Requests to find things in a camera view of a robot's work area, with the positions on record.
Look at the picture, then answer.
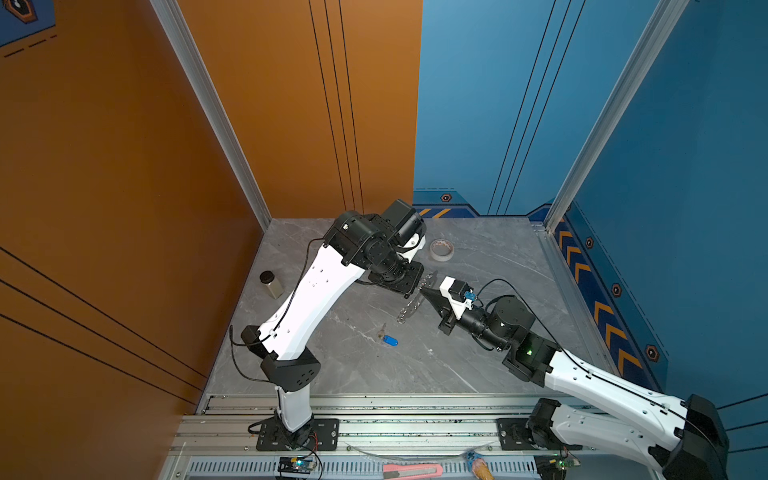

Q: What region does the masking tape roll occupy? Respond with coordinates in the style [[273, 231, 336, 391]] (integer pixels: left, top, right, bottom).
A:
[[429, 239, 455, 262]]

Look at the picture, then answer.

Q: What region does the toy ice cream cone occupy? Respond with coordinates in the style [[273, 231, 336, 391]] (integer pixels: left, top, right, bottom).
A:
[[464, 451, 495, 480]]

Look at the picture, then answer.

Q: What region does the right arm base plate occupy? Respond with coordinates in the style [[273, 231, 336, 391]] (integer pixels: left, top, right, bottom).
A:
[[495, 418, 583, 451]]

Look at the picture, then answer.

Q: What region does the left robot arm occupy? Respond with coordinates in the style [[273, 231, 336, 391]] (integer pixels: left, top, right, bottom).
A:
[[229, 200, 426, 450]]

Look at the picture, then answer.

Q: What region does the circuit board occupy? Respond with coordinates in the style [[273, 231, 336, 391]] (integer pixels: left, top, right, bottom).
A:
[[534, 456, 580, 480], [276, 456, 320, 479]]

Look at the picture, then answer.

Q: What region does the right circuit board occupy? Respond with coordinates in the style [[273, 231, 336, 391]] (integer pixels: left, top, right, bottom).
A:
[[534, 456, 580, 480]]

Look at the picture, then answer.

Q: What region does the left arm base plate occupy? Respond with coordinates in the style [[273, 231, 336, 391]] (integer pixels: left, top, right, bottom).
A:
[[248, 416, 340, 452]]

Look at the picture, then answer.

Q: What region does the left circuit board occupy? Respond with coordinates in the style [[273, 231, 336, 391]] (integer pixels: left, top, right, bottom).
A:
[[276, 456, 320, 479]]

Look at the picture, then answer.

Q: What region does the pink utility knife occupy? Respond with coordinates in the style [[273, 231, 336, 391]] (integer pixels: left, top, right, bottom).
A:
[[382, 463, 444, 480]]

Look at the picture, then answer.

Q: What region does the small brown jar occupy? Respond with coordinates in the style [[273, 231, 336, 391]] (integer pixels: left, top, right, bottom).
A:
[[259, 270, 284, 299]]

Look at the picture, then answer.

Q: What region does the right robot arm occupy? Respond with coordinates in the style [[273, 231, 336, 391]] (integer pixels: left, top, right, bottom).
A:
[[420, 277, 729, 479]]

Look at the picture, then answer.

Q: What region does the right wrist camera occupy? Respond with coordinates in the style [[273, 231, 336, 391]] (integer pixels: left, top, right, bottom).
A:
[[439, 276, 477, 320]]

